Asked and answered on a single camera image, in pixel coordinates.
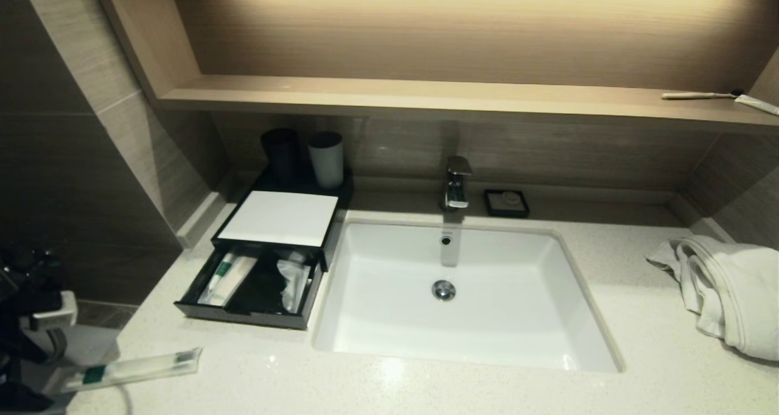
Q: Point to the black drawer of box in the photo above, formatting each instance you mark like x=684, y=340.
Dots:
x=255, y=317

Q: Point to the black square soap dish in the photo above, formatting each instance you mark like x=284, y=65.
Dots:
x=489, y=205

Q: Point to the small white toothpaste tube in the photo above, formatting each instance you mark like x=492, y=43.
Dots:
x=758, y=103

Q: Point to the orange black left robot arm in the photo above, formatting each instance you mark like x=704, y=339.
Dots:
x=15, y=354

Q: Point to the round grey soap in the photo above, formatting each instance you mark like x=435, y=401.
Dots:
x=506, y=201

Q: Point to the chrome faucet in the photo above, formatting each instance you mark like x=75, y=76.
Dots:
x=455, y=187

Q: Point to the white rectangular sink basin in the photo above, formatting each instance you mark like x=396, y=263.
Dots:
x=517, y=317

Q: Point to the light wooden wall shelf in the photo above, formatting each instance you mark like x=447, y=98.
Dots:
x=426, y=95

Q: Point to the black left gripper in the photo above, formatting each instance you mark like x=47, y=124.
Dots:
x=27, y=281

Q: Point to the white cup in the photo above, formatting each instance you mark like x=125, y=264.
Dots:
x=326, y=159

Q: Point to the translucent packet small green print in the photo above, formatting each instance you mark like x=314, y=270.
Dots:
x=297, y=296

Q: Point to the black box white lid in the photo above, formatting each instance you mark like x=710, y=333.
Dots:
x=283, y=217

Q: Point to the beige toothbrush black bristles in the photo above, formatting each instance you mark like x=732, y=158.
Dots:
x=694, y=95

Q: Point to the black cup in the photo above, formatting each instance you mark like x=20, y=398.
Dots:
x=281, y=156

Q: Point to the chrome sink drain stopper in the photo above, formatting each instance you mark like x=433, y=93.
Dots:
x=443, y=290

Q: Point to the white crumpled towel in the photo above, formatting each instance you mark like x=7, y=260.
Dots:
x=730, y=293

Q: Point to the white green toothpaste packet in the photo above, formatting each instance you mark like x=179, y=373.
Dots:
x=228, y=278

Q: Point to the long clear toothbrush packet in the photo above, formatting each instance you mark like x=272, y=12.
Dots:
x=140, y=368

